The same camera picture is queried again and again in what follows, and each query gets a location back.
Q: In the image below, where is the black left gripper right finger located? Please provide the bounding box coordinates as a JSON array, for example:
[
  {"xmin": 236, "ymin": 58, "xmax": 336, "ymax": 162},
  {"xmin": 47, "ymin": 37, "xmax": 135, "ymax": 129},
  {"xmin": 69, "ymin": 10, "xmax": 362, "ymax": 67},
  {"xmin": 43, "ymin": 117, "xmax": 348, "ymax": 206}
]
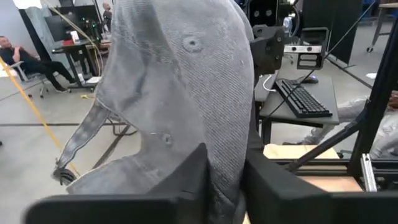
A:
[{"xmin": 242, "ymin": 149, "xmax": 398, "ymax": 224}]

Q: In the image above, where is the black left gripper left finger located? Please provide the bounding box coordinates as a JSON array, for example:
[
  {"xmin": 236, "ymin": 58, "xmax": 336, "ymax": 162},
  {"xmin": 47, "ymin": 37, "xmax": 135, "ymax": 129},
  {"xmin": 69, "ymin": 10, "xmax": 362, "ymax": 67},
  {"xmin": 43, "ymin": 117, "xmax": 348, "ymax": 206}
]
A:
[{"xmin": 23, "ymin": 143, "xmax": 210, "ymax": 224}]

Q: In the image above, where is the grey baseball cap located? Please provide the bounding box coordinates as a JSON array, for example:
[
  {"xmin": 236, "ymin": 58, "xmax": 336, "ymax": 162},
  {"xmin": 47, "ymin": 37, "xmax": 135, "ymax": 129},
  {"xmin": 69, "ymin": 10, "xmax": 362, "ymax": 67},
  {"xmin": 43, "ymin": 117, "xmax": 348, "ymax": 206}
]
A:
[{"xmin": 51, "ymin": 0, "xmax": 259, "ymax": 224}]

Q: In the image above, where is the black computer mouse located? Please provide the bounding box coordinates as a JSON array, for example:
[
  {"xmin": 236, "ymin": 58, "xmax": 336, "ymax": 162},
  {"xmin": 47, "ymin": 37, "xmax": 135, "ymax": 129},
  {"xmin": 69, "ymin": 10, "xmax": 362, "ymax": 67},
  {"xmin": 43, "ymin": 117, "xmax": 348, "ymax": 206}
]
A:
[{"xmin": 298, "ymin": 75, "xmax": 320, "ymax": 85}]

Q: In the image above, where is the black keyboard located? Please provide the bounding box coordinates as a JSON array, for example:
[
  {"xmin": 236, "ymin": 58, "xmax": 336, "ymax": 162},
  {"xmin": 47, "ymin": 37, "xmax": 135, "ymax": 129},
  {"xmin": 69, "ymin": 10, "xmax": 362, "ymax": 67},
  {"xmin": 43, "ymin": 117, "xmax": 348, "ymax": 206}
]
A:
[{"xmin": 273, "ymin": 78, "xmax": 333, "ymax": 119}]

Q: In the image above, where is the grey desk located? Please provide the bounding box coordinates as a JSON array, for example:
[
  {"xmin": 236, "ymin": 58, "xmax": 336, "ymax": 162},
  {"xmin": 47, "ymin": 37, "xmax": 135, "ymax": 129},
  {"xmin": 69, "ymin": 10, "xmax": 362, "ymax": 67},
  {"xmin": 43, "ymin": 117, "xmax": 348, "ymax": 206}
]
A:
[{"xmin": 254, "ymin": 73, "xmax": 340, "ymax": 146}]

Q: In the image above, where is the black partition panel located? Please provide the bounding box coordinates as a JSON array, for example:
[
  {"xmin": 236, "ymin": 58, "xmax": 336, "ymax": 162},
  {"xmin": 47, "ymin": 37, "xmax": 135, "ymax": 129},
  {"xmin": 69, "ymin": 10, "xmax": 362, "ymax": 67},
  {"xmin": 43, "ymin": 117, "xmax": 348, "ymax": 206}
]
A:
[{"xmin": 303, "ymin": 0, "xmax": 363, "ymax": 65}]

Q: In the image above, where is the silver aluminium profile piece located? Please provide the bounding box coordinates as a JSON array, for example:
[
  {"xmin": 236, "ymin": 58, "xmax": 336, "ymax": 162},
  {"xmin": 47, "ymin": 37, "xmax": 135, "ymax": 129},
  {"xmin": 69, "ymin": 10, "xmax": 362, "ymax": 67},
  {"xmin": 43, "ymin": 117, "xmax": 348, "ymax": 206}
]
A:
[{"xmin": 360, "ymin": 153, "xmax": 378, "ymax": 193}]

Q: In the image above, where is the grey office chair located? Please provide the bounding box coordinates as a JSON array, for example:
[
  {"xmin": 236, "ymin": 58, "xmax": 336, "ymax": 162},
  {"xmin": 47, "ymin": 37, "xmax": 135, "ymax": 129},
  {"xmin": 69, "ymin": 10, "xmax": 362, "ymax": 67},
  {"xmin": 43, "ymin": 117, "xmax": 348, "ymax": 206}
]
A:
[{"xmin": 9, "ymin": 60, "xmax": 50, "ymax": 99}]

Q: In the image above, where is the black desk with clutter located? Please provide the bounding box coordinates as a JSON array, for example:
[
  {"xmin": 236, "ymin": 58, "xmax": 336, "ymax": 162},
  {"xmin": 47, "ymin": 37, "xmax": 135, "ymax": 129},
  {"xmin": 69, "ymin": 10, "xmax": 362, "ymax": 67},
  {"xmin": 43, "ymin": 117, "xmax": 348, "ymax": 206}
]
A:
[{"xmin": 51, "ymin": 39, "xmax": 103, "ymax": 93}]

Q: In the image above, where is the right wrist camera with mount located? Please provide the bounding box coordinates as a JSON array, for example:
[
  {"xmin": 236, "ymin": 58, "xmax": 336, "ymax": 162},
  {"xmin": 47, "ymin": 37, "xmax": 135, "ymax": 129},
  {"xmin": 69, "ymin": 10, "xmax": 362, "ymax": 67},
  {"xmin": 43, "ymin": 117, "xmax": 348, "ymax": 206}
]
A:
[{"xmin": 283, "ymin": 27, "xmax": 330, "ymax": 70}]

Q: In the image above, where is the yellow cable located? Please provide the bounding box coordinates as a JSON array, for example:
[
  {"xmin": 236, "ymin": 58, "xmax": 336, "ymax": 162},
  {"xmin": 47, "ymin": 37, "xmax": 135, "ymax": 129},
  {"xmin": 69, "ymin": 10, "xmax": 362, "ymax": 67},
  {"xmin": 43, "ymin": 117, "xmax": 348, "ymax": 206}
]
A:
[{"xmin": 0, "ymin": 57, "xmax": 80, "ymax": 177}]

